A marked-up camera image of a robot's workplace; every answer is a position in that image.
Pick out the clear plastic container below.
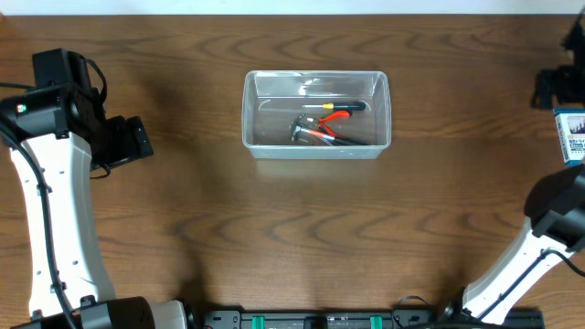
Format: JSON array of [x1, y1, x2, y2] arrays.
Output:
[[242, 70, 391, 160]]

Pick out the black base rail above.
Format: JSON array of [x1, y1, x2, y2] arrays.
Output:
[[200, 308, 545, 329]]

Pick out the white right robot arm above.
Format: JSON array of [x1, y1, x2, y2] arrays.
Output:
[[441, 142, 584, 324]]

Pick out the black yellow screwdriver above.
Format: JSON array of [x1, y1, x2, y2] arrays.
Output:
[[303, 101, 367, 111]]

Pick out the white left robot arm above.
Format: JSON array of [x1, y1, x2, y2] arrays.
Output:
[[1, 73, 190, 328]]

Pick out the small red black hammer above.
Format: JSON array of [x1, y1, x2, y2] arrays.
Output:
[[291, 115, 365, 146]]

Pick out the blue white small box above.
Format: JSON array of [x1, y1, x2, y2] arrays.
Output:
[[553, 108, 585, 167]]

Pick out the red handled pliers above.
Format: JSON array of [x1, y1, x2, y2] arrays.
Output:
[[306, 111, 352, 137]]

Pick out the silver offset wrench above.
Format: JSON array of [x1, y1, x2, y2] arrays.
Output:
[[291, 123, 335, 145]]

